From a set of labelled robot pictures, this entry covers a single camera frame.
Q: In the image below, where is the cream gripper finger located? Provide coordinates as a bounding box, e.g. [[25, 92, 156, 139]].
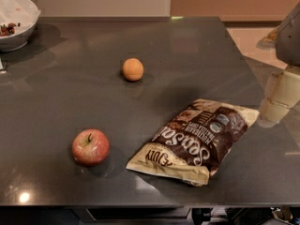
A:
[[258, 67, 300, 125]]

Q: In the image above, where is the orange fruit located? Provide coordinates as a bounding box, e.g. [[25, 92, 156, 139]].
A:
[[122, 58, 143, 82]]

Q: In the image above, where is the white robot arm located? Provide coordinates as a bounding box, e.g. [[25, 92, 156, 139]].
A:
[[258, 3, 300, 128]]

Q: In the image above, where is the brown chip bag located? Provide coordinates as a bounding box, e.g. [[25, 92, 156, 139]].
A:
[[127, 99, 259, 187]]

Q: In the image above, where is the red apple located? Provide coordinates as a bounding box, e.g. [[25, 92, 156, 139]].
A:
[[71, 128, 110, 166]]

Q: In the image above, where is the white bowl with snacks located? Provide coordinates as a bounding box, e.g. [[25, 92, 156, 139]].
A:
[[0, 0, 40, 52]]

